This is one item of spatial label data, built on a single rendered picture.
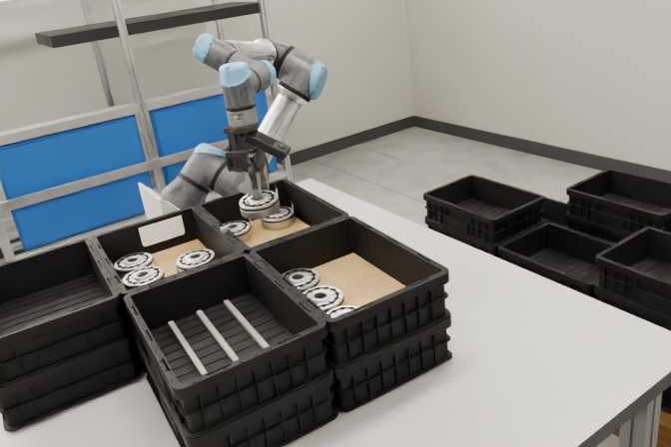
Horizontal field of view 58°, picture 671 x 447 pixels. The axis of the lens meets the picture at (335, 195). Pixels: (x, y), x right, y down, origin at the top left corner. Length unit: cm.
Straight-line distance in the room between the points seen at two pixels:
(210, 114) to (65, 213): 96
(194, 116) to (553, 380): 269
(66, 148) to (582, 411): 279
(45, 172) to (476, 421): 266
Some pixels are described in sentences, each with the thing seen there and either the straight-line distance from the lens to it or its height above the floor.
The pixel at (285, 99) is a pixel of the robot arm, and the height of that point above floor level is 116.
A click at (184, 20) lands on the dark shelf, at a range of 356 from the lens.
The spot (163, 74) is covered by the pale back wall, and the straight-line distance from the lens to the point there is 443.
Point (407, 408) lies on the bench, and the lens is 131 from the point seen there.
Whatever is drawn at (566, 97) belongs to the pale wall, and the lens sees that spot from 451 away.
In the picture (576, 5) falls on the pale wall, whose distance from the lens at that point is 437.
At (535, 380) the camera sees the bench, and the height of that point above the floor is 70.
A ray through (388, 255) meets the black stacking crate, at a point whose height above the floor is 89.
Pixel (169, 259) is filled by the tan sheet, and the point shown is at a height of 83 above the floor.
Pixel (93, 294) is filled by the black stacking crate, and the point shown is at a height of 83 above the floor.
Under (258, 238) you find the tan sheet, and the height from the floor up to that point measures 83.
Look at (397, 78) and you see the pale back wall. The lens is 549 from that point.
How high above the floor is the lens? 157
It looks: 22 degrees down
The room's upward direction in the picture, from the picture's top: 7 degrees counter-clockwise
